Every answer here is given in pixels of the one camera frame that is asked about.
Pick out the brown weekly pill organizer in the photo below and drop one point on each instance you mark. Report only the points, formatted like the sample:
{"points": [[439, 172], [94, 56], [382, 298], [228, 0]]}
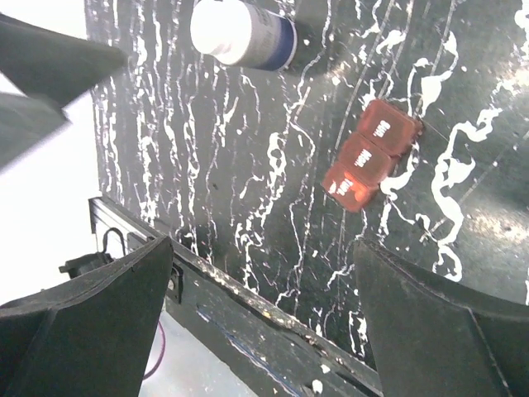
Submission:
{"points": [[383, 135]]}

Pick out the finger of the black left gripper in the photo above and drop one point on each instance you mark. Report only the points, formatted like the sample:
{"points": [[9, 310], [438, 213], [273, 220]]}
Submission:
{"points": [[51, 65], [25, 122]]}

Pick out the white pill bottle blue label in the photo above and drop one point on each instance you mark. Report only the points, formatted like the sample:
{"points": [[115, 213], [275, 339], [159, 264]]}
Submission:
{"points": [[240, 34]]}

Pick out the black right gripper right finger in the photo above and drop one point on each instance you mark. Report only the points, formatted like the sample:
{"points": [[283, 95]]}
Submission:
{"points": [[433, 337]]}

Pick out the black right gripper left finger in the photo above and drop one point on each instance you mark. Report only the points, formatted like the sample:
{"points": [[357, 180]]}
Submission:
{"points": [[90, 336]]}

